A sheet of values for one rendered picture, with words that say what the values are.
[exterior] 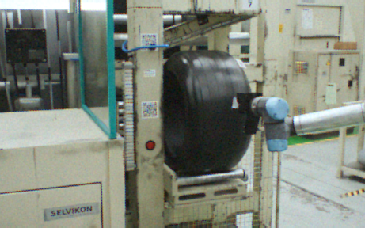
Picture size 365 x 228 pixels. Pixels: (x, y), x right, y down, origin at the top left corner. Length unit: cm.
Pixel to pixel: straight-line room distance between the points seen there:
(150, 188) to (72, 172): 86
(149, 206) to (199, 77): 63
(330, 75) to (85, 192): 585
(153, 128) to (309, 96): 492
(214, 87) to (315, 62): 483
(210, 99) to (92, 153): 75
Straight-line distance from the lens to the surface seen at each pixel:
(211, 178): 214
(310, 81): 679
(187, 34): 248
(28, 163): 130
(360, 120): 176
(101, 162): 132
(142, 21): 200
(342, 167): 525
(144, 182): 211
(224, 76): 200
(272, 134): 167
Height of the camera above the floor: 157
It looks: 10 degrees down
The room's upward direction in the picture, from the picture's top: straight up
